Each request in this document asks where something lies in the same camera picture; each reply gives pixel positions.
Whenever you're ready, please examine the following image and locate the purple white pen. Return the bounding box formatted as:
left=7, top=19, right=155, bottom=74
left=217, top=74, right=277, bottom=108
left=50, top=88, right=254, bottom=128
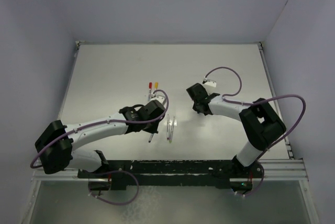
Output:
left=166, top=114, right=170, bottom=140

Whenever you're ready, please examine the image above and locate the green white pen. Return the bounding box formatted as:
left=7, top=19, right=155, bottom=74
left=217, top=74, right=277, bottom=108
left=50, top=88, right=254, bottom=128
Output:
left=169, top=116, right=175, bottom=143

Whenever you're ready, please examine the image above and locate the red white pen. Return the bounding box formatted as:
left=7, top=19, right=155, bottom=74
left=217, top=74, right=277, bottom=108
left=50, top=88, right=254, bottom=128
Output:
left=148, top=89, right=152, bottom=102

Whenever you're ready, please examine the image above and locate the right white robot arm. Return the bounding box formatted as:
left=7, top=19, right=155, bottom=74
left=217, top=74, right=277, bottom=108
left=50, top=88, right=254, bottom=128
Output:
left=186, top=83, right=286, bottom=177

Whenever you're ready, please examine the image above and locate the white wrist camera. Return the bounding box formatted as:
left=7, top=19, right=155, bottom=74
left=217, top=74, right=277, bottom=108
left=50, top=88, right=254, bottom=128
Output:
left=150, top=95, right=166, bottom=106
left=203, top=77, right=217, bottom=88

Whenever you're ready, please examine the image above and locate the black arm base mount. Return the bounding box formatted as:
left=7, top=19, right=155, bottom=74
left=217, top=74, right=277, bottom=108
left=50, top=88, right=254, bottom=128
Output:
left=77, top=160, right=263, bottom=191

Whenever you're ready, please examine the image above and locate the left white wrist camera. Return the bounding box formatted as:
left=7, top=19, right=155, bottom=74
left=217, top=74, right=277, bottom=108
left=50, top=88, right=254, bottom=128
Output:
left=150, top=95, right=166, bottom=106

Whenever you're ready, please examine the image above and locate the yellow white pen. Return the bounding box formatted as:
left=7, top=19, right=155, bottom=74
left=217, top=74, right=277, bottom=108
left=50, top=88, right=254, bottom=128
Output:
left=152, top=82, right=159, bottom=97

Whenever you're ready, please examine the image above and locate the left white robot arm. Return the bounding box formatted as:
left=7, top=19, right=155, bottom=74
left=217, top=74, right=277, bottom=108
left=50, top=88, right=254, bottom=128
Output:
left=30, top=99, right=169, bottom=178

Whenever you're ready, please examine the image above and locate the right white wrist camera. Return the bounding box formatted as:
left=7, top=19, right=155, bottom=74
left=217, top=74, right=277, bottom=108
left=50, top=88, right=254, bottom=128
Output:
left=203, top=77, right=217, bottom=88

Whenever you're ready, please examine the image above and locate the black white pen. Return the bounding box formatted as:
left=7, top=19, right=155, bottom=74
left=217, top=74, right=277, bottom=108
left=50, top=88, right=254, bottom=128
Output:
left=148, top=134, right=154, bottom=143

